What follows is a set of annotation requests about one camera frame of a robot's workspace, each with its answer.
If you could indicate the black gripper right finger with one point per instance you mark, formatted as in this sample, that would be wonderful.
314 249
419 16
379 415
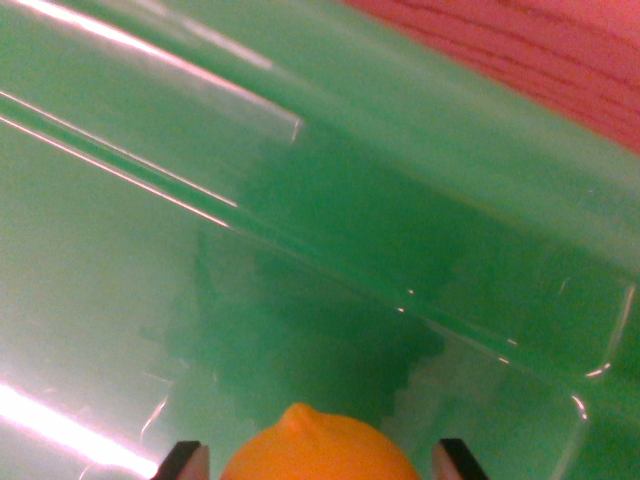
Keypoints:
457 462

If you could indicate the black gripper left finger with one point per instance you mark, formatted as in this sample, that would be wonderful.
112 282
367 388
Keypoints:
182 462

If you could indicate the yellow lemon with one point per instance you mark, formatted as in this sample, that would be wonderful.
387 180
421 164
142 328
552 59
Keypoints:
320 450

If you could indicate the green plastic bin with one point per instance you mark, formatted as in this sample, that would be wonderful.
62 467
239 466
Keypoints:
300 225

